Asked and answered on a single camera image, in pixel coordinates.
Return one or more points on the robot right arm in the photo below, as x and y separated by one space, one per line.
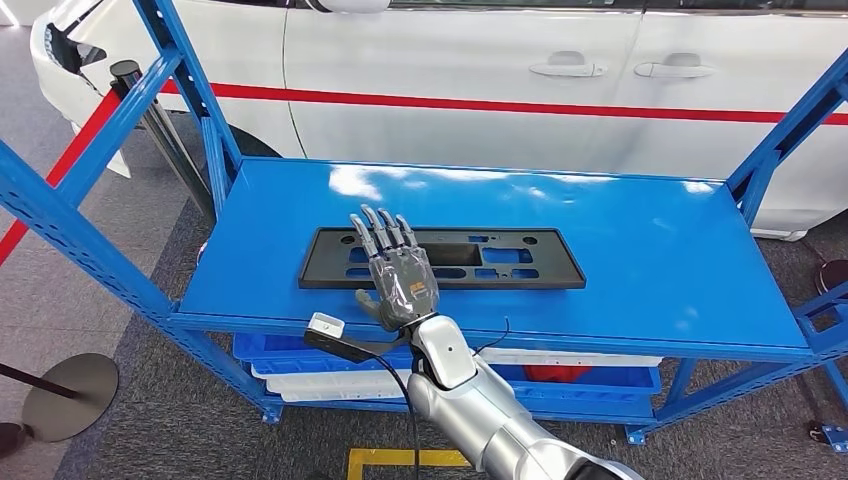
477 411

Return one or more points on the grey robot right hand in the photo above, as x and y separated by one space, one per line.
404 285

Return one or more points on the dark round stanchion base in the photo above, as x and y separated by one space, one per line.
835 278

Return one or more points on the yellow floor tape square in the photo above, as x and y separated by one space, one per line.
371 457

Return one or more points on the black plastic car part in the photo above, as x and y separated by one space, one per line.
556 263

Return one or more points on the red item in bin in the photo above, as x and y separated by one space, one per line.
556 373

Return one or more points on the blue metal shelf rack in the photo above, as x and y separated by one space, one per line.
629 265

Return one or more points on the black-topped stanchion post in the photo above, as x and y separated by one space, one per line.
126 71

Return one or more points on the stanchion with round steel base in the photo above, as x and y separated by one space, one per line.
73 397

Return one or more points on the white car side mirror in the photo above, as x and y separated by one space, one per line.
351 5

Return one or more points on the white car with red stripe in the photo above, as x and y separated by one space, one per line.
464 53

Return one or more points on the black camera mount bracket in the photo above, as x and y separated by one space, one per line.
344 348

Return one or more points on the red barrier belt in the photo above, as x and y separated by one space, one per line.
89 132

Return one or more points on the blue plastic bin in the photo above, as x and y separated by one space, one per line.
623 379
265 348

